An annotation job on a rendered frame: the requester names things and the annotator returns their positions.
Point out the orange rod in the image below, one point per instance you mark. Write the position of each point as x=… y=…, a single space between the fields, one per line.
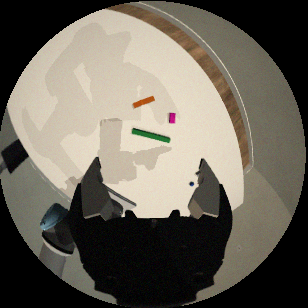
x=143 y=101

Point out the small magenta block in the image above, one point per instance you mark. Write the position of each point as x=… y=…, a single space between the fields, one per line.
x=172 y=117

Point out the green rod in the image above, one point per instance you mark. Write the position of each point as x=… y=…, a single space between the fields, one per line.
x=151 y=135

